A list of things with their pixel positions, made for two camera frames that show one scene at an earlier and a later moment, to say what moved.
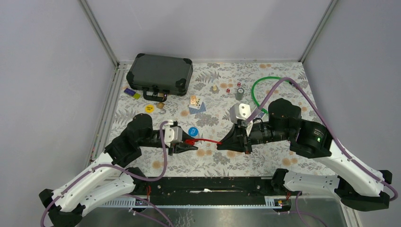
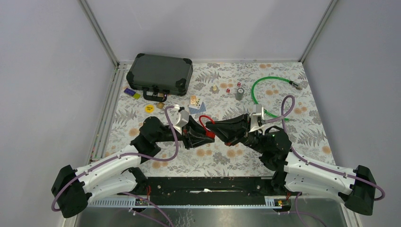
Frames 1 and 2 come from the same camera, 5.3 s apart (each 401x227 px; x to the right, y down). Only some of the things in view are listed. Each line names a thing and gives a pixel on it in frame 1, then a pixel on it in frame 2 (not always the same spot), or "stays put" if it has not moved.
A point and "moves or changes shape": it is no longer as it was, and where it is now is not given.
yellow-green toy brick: (136, 96) stays put
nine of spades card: (198, 102) stays put
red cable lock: (191, 142) moves or changes shape
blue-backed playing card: (194, 111) stays put
